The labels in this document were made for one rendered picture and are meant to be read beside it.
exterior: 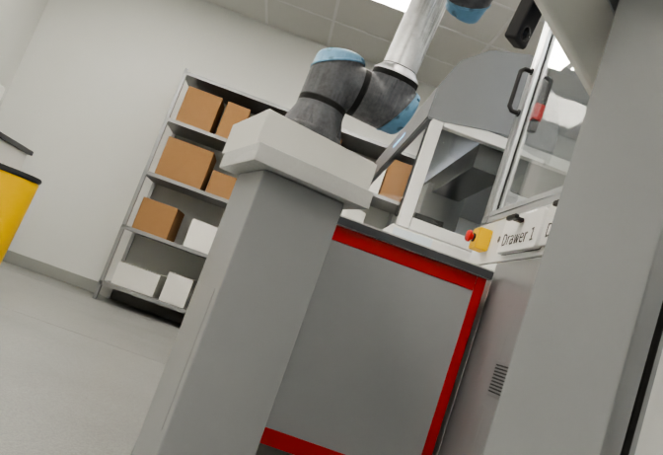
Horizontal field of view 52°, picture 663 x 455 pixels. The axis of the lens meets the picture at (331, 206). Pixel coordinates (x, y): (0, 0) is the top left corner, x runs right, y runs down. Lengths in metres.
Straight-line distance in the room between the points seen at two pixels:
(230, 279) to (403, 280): 0.70
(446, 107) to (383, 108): 1.25
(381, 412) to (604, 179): 1.28
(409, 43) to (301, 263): 0.57
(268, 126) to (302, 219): 0.21
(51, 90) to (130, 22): 0.93
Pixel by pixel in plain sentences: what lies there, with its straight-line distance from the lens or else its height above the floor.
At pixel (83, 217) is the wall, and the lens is 6.23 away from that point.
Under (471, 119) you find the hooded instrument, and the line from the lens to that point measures 2.83.
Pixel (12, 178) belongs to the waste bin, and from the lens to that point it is 3.86.
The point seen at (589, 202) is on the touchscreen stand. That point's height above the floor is 0.70.
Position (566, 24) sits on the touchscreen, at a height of 0.94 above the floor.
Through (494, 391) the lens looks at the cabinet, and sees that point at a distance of 1.79.
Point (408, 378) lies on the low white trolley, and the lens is 1.98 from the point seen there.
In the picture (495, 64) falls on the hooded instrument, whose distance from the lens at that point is 2.93.
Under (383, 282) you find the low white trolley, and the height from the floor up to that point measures 0.62.
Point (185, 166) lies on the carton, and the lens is 5.68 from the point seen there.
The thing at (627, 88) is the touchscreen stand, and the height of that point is 0.84.
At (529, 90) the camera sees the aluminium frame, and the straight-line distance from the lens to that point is 2.49.
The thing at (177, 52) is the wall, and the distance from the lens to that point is 6.42.
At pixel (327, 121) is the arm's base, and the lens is 1.52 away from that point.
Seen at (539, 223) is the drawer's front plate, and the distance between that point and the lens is 1.83.
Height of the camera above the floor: 0.47
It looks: 9 degrees up
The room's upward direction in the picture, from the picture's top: 20 degrees clockwise
